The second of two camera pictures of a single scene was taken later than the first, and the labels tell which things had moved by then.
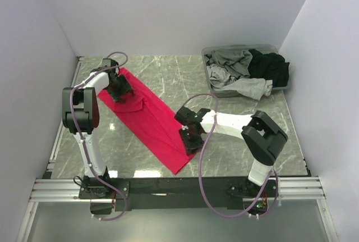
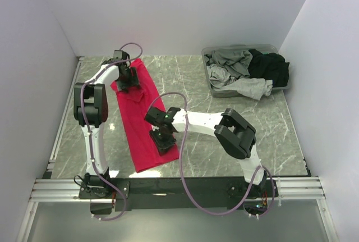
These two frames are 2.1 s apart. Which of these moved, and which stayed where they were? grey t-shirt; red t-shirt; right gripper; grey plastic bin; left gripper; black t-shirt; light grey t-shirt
Moved: right gripper; red t-shirt; left gripper
Stayed: black t-shirt; grey t-shirt; grey plastic bin; light grey t-shirt
